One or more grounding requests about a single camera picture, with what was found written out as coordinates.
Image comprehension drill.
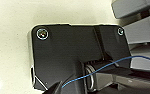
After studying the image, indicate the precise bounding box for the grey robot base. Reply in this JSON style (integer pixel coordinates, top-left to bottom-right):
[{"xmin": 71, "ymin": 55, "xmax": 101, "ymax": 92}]
[{"xmin": 30, "ymin": 23, "xmax": 132, "ymax": 92}]

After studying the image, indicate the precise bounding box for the grey bin green lid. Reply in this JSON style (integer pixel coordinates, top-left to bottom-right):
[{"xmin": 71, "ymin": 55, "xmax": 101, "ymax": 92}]
[{"xmin": 122, "ymin": 14, "xmax": 150, "ymax": 46}]

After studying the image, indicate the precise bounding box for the blue cable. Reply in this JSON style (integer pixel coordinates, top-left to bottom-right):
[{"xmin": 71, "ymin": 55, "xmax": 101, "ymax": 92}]
[{"xmin": 61, "ymin": 54, "xmax": 150, "ymax": 89}]

